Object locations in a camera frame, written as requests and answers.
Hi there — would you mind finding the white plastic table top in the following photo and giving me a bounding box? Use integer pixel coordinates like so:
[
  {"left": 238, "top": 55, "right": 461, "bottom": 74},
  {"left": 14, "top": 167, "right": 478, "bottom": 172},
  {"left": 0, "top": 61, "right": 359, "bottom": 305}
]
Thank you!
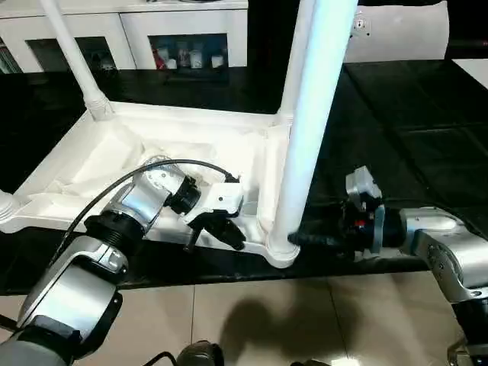
[{"left": 0, "top": 101, "right": 300, "bottom": 269}]

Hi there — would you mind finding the white plastic table leg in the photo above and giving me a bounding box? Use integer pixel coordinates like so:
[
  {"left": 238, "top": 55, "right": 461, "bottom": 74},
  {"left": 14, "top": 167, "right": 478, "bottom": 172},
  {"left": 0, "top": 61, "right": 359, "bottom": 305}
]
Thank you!
[
  {"left": 271, "top": 0, "right": 360, "bottom": 253},
  {"left": 276, "top": 0, "right": 316, "bottom": 127},
  {"left": 40, "top": 0, "right": 116, "bottom": 123},
  {"left": 0, "top": 191, "right": 18, "bottom": 223}
]

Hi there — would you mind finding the black work mat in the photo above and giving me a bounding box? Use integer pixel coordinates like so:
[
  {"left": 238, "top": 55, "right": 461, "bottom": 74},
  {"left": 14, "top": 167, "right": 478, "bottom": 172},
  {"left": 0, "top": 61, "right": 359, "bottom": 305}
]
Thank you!
[{"left": 0, "top": 59, "right": 488, "bottom": 294}]

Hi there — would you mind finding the black robot left foot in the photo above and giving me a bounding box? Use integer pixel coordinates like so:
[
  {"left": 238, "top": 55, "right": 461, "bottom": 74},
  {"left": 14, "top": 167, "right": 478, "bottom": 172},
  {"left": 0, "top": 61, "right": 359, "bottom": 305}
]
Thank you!
[{"left": 175, "top": 342, "right": 226, "bottom": 366}]

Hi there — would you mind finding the white side table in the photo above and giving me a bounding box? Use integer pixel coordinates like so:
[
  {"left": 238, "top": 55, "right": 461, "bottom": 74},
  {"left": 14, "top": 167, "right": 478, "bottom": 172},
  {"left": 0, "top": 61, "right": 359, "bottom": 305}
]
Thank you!
[{"left": 451, "top": 59, "right": 488, "bottom": 91}]

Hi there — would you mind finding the white plastic bag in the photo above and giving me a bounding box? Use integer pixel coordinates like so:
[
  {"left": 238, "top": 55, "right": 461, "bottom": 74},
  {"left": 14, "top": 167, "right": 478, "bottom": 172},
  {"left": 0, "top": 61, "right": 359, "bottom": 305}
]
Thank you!
[{"left": 343, "top": 0, "right": 451, "bottom": 64}]

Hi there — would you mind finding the black cabinet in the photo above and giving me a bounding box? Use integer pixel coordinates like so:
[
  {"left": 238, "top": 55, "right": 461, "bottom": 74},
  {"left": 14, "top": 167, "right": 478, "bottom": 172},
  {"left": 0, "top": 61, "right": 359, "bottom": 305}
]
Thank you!
[{"left": 246, "top": 0, "right": 488, "bottom": 69}]

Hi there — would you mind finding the white cabinet with glass doors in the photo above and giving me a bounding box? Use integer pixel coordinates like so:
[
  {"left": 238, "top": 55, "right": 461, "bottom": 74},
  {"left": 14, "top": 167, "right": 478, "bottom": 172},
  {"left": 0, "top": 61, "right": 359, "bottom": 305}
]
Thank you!
[{"left": 0, "top": 0, "right": 250, "bottom": 73}]

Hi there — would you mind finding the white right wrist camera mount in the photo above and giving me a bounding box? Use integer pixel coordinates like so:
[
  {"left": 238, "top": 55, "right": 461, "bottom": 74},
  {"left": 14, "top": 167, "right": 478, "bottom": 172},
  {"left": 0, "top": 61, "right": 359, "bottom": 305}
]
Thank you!
[{"left": 345, "top": 166, "right": 387, "bottom": 258}]

